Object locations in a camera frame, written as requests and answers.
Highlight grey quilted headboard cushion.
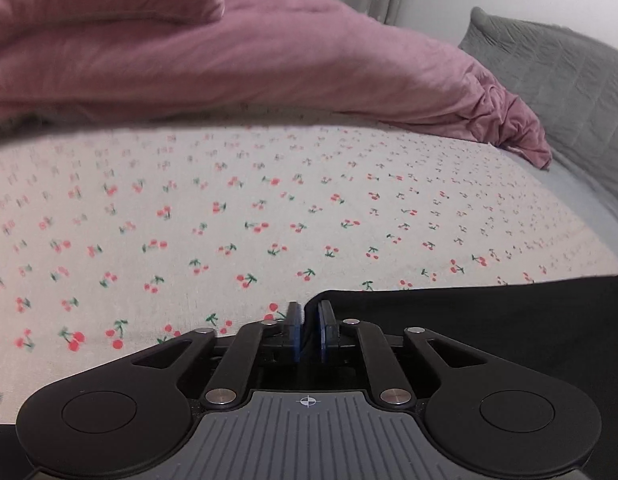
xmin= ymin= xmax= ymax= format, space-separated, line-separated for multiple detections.
xmin=458 ymin=7 xmax=618 ymax=223

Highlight pink duvet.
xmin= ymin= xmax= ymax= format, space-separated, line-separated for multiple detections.
xmin=0 ymin=0 xmax=554 ymax=171

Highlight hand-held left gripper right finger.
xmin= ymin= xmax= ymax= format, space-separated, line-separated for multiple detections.
xmin=316 ymin=300 xmax=490 ymax=407

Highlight cherry print sheet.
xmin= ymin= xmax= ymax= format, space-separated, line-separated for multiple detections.
xmin=0 ymin=119 xmax=618 ymax=427

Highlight black pants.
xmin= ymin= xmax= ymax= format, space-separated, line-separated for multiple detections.
xmin=0 ymin=271 xmax=618 ymax=480

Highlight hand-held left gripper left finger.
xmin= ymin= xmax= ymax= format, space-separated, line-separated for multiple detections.
xmin=133 ymin=302 xmax=305 ymax=409

